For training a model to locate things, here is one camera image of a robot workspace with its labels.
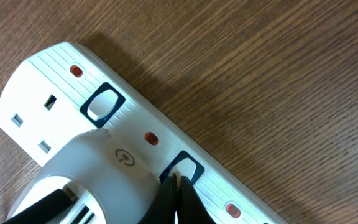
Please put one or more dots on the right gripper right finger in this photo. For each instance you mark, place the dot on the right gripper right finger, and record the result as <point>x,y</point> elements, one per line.
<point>190,209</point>

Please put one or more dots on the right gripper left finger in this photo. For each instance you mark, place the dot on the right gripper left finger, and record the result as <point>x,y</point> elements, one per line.
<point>162,208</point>

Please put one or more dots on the white USB charger plug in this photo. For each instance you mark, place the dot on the white USB charger plug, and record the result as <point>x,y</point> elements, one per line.
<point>94,178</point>

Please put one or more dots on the white power strip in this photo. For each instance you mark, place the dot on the white power strip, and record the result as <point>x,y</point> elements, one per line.
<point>66,90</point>

